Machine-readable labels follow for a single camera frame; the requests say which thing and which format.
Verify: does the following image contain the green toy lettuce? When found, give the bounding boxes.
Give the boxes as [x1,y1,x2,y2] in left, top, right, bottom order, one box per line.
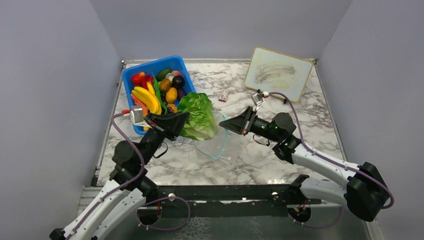
[177,92,219,141]

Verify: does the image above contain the orange toy carrot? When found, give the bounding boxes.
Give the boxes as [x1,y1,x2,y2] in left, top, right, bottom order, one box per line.
[130,93,149,117]

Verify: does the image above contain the dark purple toy eggplant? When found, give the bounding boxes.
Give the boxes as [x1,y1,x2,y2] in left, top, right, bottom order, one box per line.
[171,75,186,89]

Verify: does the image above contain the orange toy lemon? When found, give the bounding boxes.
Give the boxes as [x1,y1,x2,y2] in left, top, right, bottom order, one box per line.
[165,87,178,104]

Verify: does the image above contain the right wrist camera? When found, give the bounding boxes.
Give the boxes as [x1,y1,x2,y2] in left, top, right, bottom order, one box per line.
[251,91,270,112]

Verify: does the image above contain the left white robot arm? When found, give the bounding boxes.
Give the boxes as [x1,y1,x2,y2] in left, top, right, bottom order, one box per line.
[49,112,190,240]

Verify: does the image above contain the purple cable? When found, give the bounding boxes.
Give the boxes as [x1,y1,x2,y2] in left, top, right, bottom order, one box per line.
[268,91,395,229]
[64,112,192,240]

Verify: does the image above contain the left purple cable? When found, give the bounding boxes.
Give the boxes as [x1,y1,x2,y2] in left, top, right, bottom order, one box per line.
[64,112,192,240]

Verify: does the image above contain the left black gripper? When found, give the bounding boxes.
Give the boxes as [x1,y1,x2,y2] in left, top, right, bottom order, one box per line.
[139,110,190,165]

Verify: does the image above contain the green toy avocado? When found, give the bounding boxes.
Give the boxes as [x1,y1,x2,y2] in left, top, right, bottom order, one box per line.
[155,67,172,82]

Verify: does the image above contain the small red white box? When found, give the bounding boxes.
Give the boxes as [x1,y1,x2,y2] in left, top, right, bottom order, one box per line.
[218,89,229,103]

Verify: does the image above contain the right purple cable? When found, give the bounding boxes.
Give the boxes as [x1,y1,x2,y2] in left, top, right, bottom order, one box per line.
[268,91,395,229]

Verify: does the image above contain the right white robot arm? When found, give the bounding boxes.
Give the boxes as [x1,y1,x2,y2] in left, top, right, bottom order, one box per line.
[219,106,391,222]

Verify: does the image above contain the brown toy kiwi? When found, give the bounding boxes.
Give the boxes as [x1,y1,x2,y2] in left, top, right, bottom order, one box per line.
[159,78,172,93]

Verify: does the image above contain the small whiteboard with wooden frame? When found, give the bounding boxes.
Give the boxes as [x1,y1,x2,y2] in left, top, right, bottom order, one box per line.
[244,46,314,103]

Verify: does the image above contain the toy mushroom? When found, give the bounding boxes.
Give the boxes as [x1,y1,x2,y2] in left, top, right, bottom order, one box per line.
[165,72,177,83]

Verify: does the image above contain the clear zip top bag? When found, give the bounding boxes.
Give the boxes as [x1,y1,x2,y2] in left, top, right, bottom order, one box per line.
[193,111,230,166]

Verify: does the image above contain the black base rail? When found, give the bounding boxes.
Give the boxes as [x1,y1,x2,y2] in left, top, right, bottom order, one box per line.
[137,183,322,224]

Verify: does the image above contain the yellow toy banana bunch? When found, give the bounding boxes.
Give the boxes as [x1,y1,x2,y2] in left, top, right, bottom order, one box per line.
[131,82,163,115]

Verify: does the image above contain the green toy chili pepper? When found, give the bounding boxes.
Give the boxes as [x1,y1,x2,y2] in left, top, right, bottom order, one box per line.
[153,75,168,115]

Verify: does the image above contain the red toy bell pepper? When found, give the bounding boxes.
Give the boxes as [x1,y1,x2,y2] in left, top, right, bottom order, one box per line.
[130,72,154,90]

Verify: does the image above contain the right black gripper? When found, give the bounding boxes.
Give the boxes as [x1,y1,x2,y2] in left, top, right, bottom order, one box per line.
[219,106,281,143]

